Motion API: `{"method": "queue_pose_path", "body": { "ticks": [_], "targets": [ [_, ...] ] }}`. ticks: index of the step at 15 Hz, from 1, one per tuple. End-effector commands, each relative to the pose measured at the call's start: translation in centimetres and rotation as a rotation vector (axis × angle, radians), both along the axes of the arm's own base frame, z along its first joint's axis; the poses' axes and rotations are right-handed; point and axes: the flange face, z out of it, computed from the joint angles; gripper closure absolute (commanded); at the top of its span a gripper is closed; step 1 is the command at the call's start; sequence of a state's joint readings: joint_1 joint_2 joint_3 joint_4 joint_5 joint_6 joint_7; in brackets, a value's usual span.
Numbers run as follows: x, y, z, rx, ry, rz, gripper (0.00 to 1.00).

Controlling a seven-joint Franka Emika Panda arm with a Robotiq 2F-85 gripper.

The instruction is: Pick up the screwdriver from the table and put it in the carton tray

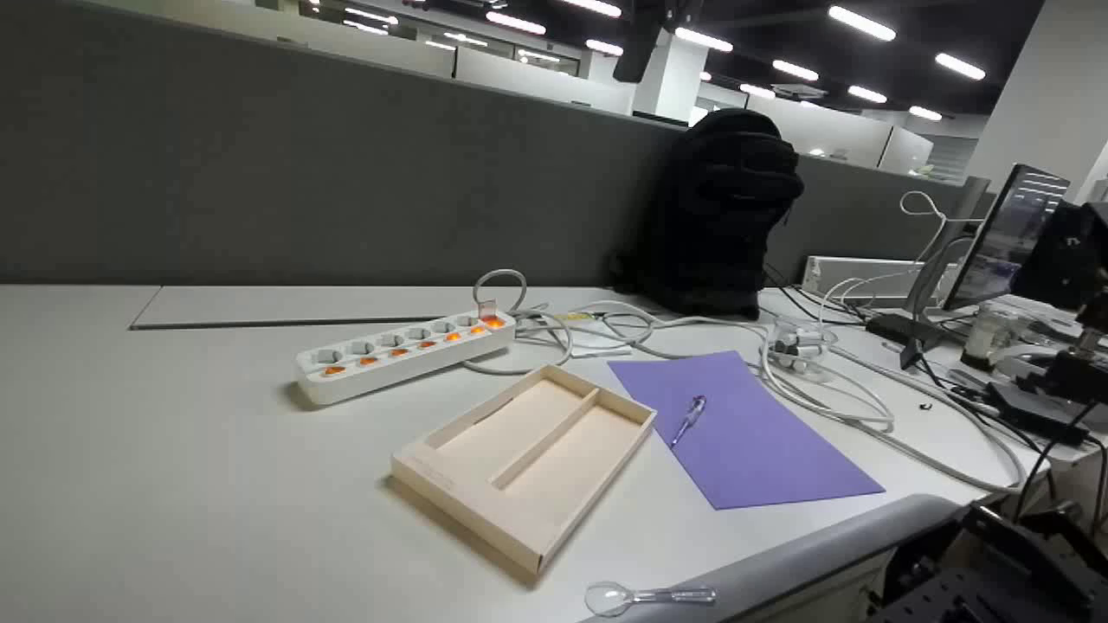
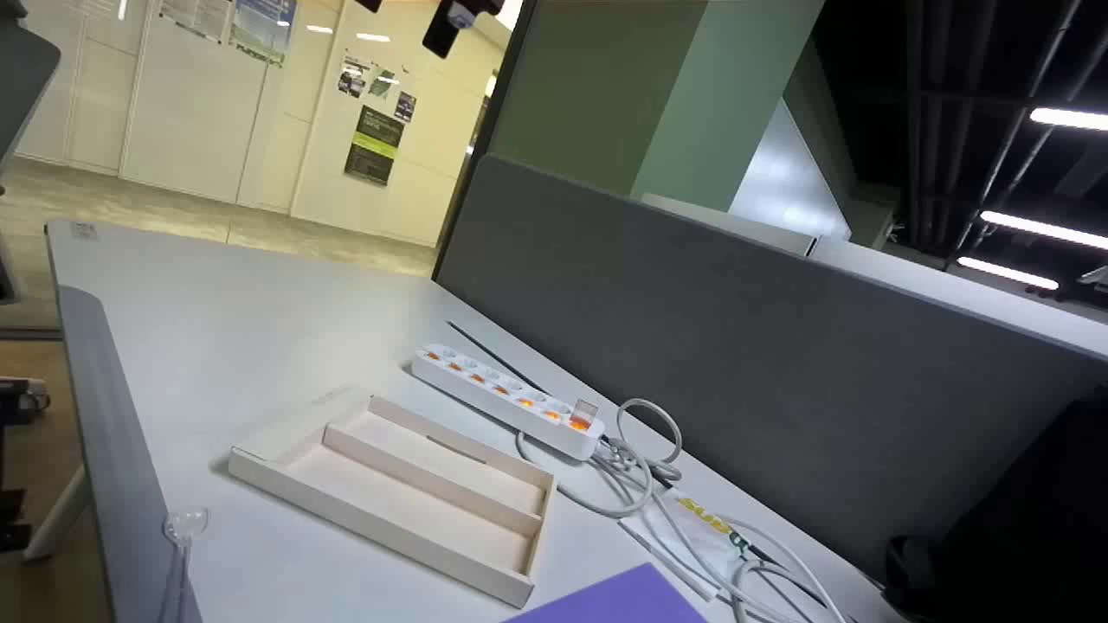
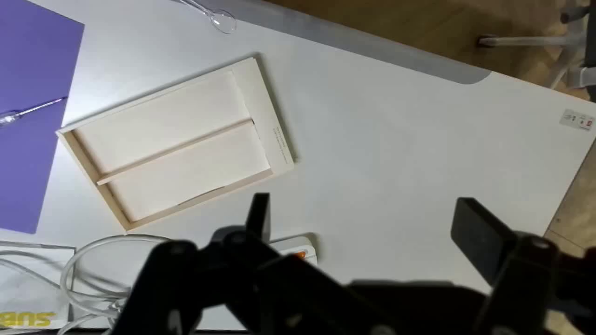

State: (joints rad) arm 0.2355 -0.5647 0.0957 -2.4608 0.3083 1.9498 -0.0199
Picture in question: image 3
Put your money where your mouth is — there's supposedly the white power strip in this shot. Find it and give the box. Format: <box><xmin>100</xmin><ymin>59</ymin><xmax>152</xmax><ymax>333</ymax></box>
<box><xmin>265</xmin><ymin>230</ymin><xmax>321</xmax><ymax>266</ymax></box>

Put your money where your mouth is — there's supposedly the small grey table sticker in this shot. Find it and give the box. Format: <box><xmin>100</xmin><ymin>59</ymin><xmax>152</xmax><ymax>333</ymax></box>
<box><xmin>558</xmin><ymin>107</ymin><xmax>596</xmax><ymax>132</ymax></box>

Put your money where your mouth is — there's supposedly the white stand base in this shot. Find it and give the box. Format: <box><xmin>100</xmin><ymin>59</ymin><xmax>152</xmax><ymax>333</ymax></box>
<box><xmin>474</xmin><ymin>0</ymin><xmax>596</xmax><ymax>89</ymax></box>

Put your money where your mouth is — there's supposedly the wooden tray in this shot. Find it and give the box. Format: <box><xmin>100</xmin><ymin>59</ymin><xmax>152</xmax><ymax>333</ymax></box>
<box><xmin>53</xmin><ymin>53</ymin><xmax>297</xmax><ymax>234</ymax></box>

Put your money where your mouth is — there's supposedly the thin screwdriver clear handle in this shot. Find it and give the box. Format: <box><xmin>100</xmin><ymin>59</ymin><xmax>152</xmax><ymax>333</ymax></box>
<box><xmin>0</xmin><ymin>94</ymin><xmax>68</xmax><ymax>126</ymax></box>

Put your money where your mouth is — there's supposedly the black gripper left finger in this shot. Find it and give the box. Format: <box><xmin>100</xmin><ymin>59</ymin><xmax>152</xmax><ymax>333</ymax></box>
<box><xmin>241</xmin><ymin>191</ymin><xmax>273</xmax><ymax>245</ymax></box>

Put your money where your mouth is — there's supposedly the white cable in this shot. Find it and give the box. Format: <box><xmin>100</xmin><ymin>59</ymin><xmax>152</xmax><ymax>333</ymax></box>
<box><xmin>0</xmin><ymin>230</ymin><xmax>174</xmax><ymax>335</ymax></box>

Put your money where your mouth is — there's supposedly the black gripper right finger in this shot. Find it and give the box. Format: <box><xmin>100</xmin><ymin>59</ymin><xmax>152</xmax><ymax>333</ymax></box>
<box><xmin>448</xmin><ymin>195</ymin><xmax>519</xmax><ymax>288</ymax></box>

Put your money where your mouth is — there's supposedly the white packet yellow print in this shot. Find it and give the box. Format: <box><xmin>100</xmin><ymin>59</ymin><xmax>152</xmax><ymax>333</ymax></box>
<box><xmin>0</xmin><ymin>243</ymin><xmax>79</xmax><ymax>331</ymax></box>

